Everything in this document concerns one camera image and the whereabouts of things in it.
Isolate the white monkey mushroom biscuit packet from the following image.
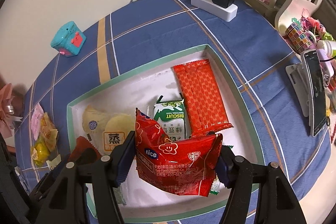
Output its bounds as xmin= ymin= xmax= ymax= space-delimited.
xmin=46 ymin=155 xmax=62 ymax=170

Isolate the dark red white-striped packet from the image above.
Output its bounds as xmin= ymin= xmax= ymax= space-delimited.
xmin=68 ymin=136 xmax=101 ymax=165

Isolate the orange yellow cake packet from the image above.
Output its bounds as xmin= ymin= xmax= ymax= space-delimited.
xmin=40 ymin=113 xmax=58 ymax=152

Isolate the clear steamed cake packet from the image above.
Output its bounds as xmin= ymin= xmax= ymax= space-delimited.
xmin=82 ymin=105 xmax=135 ymax=155

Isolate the pink snack packet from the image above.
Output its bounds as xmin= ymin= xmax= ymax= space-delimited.
xmin=30 ymin=103 xmax=44 ymax=140

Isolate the red nice snack packet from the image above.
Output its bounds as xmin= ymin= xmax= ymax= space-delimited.
xmin=135 ymin=109 xmax=223 ymax=197

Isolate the long red patterned packet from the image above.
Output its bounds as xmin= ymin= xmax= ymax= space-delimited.
xmin=173 ymin=59 xmax=233 ymax=137

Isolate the green mung bean biscuit packet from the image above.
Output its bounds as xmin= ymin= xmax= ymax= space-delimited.
xmin=153 ymin=94 xmax=186 ymax=141

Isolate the green white cracker packet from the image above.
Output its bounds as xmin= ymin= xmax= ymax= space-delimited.
xmin=113 ymin=185 xmax=126 ymax=205

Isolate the yellow soft bread packet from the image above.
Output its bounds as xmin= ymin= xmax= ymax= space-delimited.
xmin=31 ymin=136 xmax=50 ymax=167

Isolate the round green pastry packet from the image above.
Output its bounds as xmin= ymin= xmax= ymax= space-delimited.
xmin=210 ymin=145 xmax=234 ymax=195

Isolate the pink paper flower bouquet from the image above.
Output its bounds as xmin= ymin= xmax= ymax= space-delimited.
xmin=1 ymin=83 xmax=24 ymax=139

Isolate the smartphone on white stand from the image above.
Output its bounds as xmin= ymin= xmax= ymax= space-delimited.
xmin=285 ymin=50 xmax=327 ymax=137

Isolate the blue plaid tablecloth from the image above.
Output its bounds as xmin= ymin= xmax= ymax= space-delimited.
xmin=15 ymin=0 xmax=331 ymax=198

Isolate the teal toy house box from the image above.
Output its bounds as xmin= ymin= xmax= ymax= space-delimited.
xmin=50 ymin=21 xmax=87 ymax=57

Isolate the colourful toys pile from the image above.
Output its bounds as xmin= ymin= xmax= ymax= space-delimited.
xmin=284 ymin=14 xmax=335 ymax=132

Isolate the white power strip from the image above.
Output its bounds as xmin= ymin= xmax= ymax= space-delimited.
xmin=191 ymin=0 xmax=238 ymax=22

